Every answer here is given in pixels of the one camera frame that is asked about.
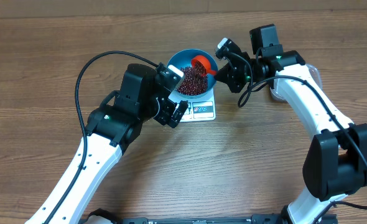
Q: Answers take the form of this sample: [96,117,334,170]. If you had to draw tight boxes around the orange measuring scoop blue handle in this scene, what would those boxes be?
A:
[191,55,216,77]

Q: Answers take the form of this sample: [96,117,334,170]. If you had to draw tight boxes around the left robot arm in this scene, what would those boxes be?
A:
[28,63,188,223]

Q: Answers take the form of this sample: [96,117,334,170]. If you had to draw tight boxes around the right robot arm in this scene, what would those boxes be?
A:
[215,24,367,223]

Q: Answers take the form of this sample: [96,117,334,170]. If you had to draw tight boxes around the white digital kitchen scale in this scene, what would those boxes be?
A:
[169,88,216,123]

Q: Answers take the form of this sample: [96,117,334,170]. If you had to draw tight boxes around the red beans in bowl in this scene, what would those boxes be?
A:
[177,63,208,96]

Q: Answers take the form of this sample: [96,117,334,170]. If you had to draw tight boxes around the blue metal bowl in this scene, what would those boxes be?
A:
[168,49,218,99]

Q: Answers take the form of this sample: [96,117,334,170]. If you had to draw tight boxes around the clear plastic container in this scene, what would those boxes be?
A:
[269,63,323,103]

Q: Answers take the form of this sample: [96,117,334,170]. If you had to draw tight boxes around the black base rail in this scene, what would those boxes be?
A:
[77,208,338,224]

